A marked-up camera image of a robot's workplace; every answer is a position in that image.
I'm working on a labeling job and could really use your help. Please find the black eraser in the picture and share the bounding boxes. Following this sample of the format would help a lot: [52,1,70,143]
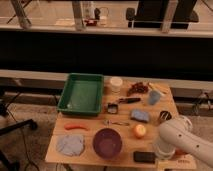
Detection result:
[133,151,156,164]

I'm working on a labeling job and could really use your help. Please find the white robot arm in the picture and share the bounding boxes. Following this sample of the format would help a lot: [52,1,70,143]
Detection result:
[153,115,213,168]

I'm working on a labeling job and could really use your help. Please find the purple bowl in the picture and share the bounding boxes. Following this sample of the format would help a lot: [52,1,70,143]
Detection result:
[93,128,122,159]

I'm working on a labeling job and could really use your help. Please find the orange bowl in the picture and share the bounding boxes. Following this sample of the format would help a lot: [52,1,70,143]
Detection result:
[175,149,188,156]

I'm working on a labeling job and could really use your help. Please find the white cup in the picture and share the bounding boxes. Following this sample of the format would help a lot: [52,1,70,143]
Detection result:
[110,77,123,92]

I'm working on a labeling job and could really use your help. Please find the small black square container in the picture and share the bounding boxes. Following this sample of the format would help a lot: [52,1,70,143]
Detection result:
[107,103,118,114]

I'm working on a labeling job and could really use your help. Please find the green plastic tray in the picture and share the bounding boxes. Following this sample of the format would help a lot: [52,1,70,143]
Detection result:
[57,73,104,117]

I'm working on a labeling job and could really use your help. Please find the brown dried chili bunch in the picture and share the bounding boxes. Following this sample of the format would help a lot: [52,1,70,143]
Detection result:
[127,82,148,96]

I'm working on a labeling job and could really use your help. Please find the metal spoon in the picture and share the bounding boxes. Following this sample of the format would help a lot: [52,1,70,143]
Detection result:
[103,120,130,126]

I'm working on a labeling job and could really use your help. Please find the blue sponge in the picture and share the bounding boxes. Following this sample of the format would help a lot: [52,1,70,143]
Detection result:
[131,109,150,123]

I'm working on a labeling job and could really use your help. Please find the light blue cup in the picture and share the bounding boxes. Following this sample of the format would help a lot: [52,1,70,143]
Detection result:
[148,90,161,105]

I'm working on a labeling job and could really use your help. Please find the orange carrot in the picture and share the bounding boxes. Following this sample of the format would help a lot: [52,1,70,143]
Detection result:
[64,124,89,131]

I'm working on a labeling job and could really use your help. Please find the wooden stick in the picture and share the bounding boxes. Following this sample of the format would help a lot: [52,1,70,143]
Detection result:
[148,82,167,94]

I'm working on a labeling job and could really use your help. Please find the blue cloth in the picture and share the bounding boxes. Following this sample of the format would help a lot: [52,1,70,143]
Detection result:
[56,134,84,156]

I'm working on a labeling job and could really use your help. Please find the black office chair base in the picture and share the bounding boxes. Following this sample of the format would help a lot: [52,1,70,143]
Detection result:
[0,119,38,136]

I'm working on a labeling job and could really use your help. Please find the black chair in background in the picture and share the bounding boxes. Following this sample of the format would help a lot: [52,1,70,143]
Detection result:
[126,0,199,29]

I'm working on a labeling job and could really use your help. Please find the black handled brush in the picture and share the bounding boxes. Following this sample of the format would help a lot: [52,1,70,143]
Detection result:
[117,98,141,104]

